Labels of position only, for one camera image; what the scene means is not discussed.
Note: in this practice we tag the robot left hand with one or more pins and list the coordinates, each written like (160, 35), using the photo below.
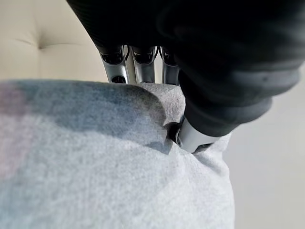
(214, 59)

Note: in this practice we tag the light grey fleece cushion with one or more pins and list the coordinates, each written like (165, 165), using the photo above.
(107, 167)

